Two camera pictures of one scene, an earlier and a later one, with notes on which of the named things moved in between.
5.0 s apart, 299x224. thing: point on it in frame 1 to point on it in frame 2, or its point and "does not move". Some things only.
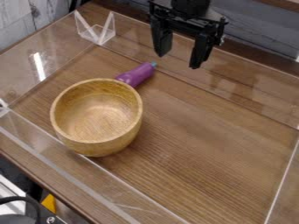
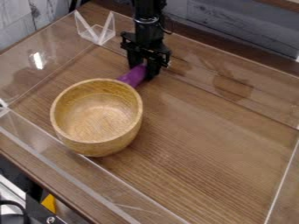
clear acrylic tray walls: [176, 128] does not move
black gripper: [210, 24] to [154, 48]
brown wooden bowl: [96, 115] does not move
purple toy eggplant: [138, 75] does not move
